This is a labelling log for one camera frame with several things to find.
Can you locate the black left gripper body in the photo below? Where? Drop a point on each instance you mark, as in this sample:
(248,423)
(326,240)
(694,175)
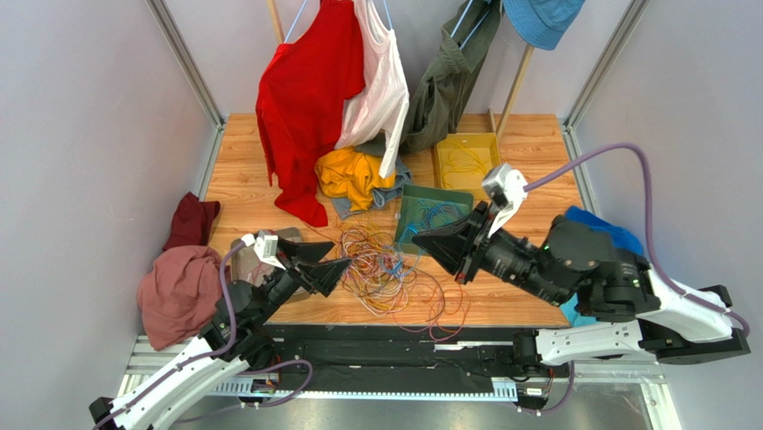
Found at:
(287,282)

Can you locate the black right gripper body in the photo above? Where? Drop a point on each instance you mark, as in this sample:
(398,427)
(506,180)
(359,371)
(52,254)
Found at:
(474,245)

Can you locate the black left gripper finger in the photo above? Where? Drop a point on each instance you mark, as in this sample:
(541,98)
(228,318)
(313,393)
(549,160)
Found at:
(309,252)
(323,277)

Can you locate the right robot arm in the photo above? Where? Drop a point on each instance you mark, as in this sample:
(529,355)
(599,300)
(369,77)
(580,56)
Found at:
(636,307)

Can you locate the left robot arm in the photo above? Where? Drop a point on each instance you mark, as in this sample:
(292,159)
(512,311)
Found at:
(233,344)

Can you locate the grey plastic tray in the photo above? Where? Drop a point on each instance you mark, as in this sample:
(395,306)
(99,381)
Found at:
(251,277)

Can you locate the green plastic tray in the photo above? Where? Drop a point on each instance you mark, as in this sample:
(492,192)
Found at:
(423,208)

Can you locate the yellow plastic tray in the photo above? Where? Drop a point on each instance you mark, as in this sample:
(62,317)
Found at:
(462,160)

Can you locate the yellow crumpled garment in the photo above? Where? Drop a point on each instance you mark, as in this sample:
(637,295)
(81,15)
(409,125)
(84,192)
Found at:
(351,174)

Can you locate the maroon cloth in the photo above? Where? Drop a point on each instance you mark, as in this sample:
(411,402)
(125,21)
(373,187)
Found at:
(192,222)

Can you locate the dusty pink cloth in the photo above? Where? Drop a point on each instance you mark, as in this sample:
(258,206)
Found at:
(179,295)

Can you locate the grey-blue cloth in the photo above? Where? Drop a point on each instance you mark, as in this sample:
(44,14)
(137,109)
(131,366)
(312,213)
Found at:
(381,197)

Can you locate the turquoise cloth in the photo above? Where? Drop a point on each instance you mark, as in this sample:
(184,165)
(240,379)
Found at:
(573,316)

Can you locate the dark blue cloth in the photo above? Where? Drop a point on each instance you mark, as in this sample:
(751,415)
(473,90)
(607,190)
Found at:
(621,237)

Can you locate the olive green hanging garment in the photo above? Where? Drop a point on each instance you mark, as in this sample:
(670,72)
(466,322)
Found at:
(441,97)

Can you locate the white hanging tank top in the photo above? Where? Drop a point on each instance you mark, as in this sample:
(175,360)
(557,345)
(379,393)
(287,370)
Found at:
(381,107)

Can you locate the red hanging shirt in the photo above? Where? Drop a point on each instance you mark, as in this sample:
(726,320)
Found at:
(300,105)

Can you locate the wooden rack pole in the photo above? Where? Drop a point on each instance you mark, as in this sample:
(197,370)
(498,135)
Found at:
(497,127)

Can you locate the light blue bucket hat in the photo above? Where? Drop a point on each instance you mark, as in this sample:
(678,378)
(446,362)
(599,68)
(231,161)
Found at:
(542,23)

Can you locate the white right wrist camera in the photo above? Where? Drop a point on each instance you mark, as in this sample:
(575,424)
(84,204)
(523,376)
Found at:
(505,187)

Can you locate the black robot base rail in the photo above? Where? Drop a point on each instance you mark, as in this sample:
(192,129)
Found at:
(387,358)

